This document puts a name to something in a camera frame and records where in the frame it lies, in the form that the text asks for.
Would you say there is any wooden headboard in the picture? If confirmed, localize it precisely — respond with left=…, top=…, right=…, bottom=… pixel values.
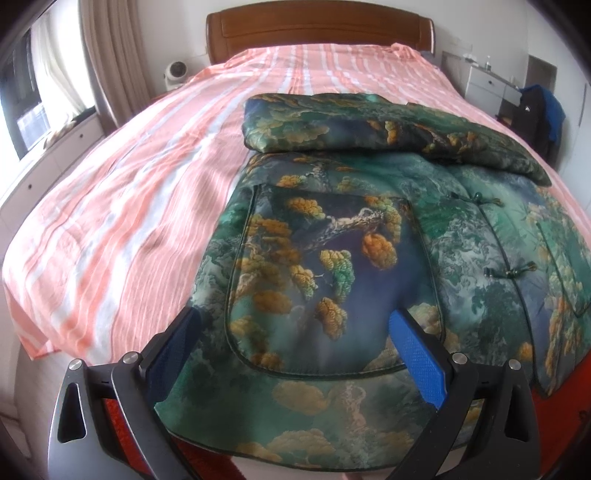
left=205, top=7, right=436, bottom=65

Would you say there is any black jacket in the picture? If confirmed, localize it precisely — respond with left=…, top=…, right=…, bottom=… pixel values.
left=512, top=85, right=555, bottom=158

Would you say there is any white sheer curtain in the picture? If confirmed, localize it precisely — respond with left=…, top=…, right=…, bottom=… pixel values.
left=30, top=14, right=95, bottom=116

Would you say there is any patterned cushion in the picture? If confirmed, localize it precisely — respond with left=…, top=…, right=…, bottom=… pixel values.
left=44, top=117, right=79, bottom=147

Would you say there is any pink striped bed sheet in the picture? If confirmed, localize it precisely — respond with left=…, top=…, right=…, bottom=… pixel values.
left=2, top=42, right=467, bottom=365

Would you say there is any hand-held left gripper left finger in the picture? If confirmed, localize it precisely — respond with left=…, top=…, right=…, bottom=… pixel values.
left=47, top=305, right=208, bottom=480

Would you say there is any blue jacket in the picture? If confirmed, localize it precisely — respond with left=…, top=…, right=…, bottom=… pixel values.
left=536, top=85, right=567, bottom=144

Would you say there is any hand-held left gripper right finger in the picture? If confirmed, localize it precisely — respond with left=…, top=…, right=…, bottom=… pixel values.
left=389, top=308, right=541, bottom=480

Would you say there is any window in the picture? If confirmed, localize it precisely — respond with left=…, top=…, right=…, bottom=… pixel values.
left=0, top=28, right=51, bottom=160

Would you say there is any white window seat cabinet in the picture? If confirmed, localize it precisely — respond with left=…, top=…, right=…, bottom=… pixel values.
left=0, top=111, right=105, bottom=222

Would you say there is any white dresser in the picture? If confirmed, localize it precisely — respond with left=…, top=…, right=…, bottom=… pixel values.
left=464, top=62, right=525, bottom=112

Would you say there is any brown curtain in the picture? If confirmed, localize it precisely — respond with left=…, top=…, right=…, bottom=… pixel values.
left=81, top=0, right=153, bottom=130

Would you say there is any green printed padded jacket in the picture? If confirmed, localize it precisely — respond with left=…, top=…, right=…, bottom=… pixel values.
left=154, top=92, right=591, bottom=457

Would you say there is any small white fan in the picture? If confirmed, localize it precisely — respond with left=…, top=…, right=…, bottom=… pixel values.
left=164, top=61, right=188, bottom=85

